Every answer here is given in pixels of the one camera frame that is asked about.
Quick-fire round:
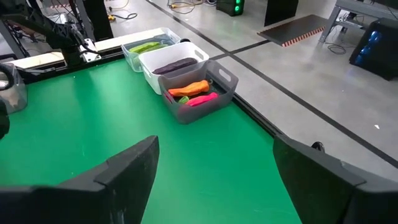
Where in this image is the black post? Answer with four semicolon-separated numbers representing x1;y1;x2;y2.
82;0;114;42

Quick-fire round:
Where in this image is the purple eggplant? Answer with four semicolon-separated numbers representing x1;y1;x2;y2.
152;57;199;75

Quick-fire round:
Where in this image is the orange pepper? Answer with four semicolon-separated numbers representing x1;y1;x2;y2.
167;79;212;98

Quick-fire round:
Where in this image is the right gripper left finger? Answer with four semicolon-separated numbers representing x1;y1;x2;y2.
0;135;160;224

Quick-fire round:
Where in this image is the black computer with green lights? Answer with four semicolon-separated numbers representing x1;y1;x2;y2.
216;0;246;17

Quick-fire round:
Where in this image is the smoky clear plastic bin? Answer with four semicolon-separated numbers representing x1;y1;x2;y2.
0;62;28;114

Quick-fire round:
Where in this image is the black ramp with striped edge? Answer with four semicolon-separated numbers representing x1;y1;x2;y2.
257;14;331;48

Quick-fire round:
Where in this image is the clear plastic basket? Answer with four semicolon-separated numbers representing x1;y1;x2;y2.
121;27;181;73

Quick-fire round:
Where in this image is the black equipment case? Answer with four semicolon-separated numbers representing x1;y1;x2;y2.
349;17;398;82

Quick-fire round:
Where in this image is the black frame clamp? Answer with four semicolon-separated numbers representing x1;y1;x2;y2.
310;141;326;154

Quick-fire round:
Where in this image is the long red pepper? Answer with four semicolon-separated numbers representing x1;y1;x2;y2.
185;91;220;108

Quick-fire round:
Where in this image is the white plastic basket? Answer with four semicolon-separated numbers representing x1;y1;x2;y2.
139;41;210;95

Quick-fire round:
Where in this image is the black cabinet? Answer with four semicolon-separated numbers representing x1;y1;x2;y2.
264;0;300;27

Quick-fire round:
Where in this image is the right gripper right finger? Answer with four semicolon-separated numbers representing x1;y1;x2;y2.
272;134;398;224

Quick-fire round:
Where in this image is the grey metal table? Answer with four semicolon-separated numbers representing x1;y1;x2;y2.
318;0;398;44

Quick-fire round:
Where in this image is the dark grey plastic basket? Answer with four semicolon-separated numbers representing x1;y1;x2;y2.
157;59;239;125

